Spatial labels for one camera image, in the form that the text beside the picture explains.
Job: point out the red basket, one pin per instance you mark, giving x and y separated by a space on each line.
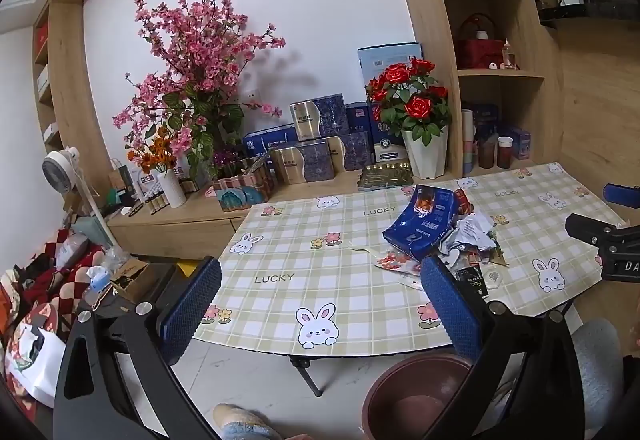
477 52

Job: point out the perfume bottle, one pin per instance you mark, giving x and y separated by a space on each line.
509 57

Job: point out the black small packet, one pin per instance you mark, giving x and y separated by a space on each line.
470 282

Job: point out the brown paper bag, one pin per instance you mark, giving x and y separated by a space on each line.
120 177

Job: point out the blue snack packet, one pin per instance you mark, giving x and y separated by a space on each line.
425 225

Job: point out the person's beige fluffy slipper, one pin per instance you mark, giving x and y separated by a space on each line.
240 422

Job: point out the gold foil tray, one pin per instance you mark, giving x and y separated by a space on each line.
386 177

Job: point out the white desk fan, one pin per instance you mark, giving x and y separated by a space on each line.
59 167

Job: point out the red cup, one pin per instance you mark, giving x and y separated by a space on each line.
505 154

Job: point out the orange flower bunch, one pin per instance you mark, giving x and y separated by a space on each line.
152 152

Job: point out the green small box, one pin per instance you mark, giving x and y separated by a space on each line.
121 197

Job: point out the crumpled white paper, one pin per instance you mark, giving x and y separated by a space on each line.
470 235

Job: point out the white printed bag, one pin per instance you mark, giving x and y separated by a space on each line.
37 365

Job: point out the small blue box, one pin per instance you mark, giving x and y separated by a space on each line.
357 117

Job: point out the dark blue box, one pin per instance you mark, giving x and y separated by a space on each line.
487 119

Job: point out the white round wrapper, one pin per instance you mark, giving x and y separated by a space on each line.
494 280

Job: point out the white wall socket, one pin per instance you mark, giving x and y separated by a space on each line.
251 95

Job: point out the blue white carton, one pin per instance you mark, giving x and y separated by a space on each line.
386 147

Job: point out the brown cup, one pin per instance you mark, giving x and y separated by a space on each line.
486 154

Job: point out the navy gold gift box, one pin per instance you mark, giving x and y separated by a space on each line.
302 164
320 117
352 152

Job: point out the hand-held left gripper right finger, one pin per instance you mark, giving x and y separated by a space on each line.
450 307

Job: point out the person's right leg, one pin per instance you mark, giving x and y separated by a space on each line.
597 370

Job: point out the row of small brown bottles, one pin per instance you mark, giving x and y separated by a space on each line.
155 202

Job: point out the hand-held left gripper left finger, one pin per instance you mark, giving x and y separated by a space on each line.
192 307

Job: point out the mauve plastic bin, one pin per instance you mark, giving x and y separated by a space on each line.
415 407

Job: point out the black folding table frame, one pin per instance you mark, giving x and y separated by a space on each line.
306 372

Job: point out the red patterned bag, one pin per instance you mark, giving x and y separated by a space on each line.
464 205

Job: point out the stack of pastel cups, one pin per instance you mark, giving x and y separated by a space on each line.
467 144

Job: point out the cardboard box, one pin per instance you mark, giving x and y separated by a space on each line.
131 280

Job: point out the checked rabbit print tablecloth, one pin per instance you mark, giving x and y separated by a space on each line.
310 285

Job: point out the light blue box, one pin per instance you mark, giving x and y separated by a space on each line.
387 57

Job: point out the colourful print plastic packet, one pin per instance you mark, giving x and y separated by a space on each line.
397 265

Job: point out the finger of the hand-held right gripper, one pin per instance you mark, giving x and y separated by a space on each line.
595 229
622 197

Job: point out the red rose plant white pot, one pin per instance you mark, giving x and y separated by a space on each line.
425 154

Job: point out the purple flower bunch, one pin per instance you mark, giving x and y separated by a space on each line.
227 159

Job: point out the white vase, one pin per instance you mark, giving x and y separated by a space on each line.
172 190

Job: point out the blue flat carton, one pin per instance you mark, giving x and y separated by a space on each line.
270 140

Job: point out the red checked cloth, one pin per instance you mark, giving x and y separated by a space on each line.
45 280

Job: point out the blue printed box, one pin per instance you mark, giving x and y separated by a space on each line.
521 142

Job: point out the pink blossom bouquet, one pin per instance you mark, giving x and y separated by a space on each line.
195 69

